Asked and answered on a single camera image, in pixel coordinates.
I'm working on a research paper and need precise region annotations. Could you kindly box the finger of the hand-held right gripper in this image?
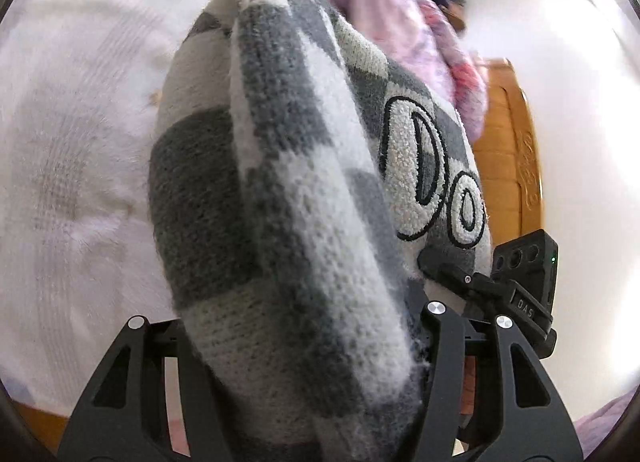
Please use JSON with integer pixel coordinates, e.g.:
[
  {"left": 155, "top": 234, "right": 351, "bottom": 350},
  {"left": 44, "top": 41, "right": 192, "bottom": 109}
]
[{"left": 417, "top": 247, "right": 503, "bottom": 315}]

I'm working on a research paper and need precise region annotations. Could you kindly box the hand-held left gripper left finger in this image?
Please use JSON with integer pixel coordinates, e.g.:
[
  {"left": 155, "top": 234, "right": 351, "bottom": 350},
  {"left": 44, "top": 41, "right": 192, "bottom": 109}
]
[{"left": 57, "top": 314, "right": 236, "bottom": 462}]

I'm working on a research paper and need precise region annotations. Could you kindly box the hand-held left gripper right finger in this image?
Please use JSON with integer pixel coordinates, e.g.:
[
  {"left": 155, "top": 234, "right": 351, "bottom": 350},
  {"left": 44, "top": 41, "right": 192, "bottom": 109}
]
[{"left": 400, "top": 299, "right": 586, "bottom": 462}]

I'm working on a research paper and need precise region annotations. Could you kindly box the grey white checkered cardigan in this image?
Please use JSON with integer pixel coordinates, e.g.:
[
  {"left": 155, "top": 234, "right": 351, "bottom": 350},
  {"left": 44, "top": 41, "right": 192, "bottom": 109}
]
[{"left": 147, "top": 0, "right": 493, "bottom": 462}]

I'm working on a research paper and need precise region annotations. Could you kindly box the wooden headboard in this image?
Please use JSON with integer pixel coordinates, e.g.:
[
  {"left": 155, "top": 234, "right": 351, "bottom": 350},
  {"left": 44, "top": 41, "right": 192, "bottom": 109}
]
[{"left": 470, "top": 57, "right": 546, "bottom": 248}]

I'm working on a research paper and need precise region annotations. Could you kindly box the bed with floral sheet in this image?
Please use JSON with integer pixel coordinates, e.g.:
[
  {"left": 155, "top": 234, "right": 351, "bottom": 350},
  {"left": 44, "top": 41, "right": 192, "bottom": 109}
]
[{"left": 0, "top": 0, "right": 241, "bottom": 423}]

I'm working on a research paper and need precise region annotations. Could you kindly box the purple floral quilt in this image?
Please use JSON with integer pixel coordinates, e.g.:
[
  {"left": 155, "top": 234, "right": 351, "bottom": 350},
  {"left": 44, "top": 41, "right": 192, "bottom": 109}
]
[{"left": 285, "top": 0, "right": 488, "bottom": 143}]

